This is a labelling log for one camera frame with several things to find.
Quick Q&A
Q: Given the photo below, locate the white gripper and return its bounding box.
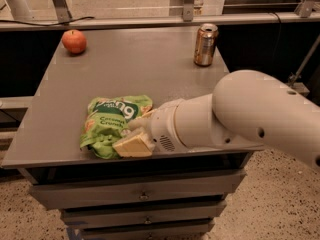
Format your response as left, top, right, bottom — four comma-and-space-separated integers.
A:
112, 99, 187, 158

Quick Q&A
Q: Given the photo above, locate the green rice chip bag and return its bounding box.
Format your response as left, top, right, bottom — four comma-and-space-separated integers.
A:
80, 95, 153, 159

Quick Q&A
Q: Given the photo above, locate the orange soda can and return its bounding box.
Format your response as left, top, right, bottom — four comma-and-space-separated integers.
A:
194, 23, 218, 66

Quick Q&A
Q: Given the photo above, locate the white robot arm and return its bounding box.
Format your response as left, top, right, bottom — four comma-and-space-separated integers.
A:
113, 70, 320, 171

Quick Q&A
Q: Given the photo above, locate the top grey drawer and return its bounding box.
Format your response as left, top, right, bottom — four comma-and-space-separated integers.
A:
30, 169, 246, 209

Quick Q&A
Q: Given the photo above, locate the grey drawer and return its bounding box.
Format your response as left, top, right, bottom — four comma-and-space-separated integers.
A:
30, 169, 246, 209
62, 199, 226, 229
81, 219, 214, 240

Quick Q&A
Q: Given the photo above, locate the grey drawer cabinet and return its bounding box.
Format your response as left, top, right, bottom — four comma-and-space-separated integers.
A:
0, 25, 267, 240

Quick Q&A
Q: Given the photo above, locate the bottom grey drawer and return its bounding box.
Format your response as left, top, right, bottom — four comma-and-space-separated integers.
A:
81, 219, 214, 240

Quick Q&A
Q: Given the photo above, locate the middle grey drawer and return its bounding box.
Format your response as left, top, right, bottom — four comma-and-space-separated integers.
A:
62, 199, 226, 229

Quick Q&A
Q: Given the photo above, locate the red apple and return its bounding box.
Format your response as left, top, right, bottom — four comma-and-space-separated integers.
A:
61, 29, 87, 54

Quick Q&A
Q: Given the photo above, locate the white pipe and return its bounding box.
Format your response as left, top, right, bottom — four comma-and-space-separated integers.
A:
5, 0, 33, 21

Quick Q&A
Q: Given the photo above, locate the grey metal rail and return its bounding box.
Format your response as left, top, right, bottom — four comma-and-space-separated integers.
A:
0, 12, 320, 32

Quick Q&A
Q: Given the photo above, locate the black cable on rail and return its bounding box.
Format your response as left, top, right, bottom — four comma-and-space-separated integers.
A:
0, 15, 96, 27

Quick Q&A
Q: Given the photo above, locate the centre metal bracket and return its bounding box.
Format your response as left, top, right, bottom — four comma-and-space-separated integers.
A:
182, 0, 194, 22

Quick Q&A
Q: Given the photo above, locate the metal bracket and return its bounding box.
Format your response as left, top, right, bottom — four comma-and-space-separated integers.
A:
295, 0, 316, 18
182, 0, 194, 22
52, 0, 72, 24

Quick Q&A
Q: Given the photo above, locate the left metal bracket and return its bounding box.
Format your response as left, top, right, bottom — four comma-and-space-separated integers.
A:
52, 0, 72, 24

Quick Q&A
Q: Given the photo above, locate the right metal bracket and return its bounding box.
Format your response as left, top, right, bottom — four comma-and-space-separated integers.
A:
295, 0, 316, 18

